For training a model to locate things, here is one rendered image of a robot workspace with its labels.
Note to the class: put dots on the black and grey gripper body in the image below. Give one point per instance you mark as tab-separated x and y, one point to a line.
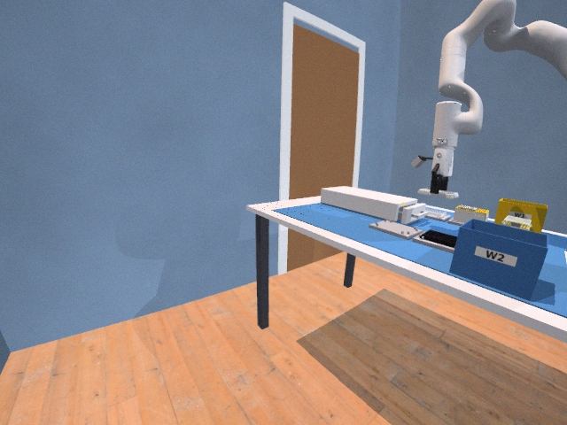
444	157

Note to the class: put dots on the yellow open-top bin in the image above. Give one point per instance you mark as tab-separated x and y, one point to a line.
523	210

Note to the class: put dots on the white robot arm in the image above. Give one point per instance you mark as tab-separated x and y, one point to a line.
495	18

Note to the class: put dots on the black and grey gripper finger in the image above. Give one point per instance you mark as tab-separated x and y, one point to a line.
435	178
443	183

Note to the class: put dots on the blue bench mat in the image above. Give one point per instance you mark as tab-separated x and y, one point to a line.
550	293

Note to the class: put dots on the blue waste bin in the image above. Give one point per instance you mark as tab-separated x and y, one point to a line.
498	259

